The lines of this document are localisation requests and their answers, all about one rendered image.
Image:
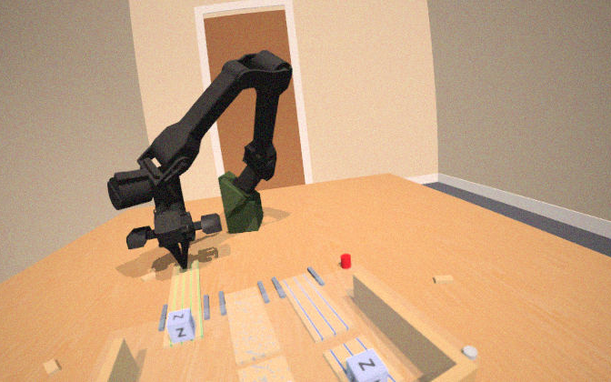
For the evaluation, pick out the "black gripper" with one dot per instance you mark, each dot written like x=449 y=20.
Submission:
x=209 y=224

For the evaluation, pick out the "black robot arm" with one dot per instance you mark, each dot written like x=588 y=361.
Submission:
x=177 y=147

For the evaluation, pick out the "red cylinder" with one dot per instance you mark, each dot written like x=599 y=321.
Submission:
x=345 y=261

